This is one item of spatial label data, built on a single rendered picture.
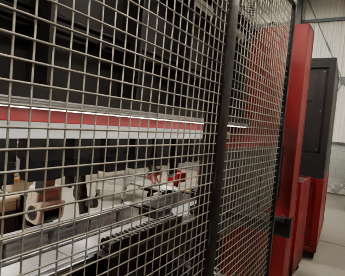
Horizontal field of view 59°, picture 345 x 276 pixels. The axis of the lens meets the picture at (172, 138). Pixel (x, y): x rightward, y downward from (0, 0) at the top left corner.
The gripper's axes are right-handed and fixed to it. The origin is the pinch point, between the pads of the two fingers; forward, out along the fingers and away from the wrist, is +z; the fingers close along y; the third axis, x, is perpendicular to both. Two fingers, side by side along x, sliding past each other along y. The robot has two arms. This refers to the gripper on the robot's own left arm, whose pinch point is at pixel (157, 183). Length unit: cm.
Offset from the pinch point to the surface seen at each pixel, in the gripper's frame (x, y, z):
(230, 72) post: -104, -97, -10
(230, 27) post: -109, -99, -19
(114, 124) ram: -31, -61, -28
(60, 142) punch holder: -27, -91, -21
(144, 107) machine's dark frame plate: -51, -62, -28
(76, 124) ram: -30, -84, -28
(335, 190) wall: -11, 685, 116
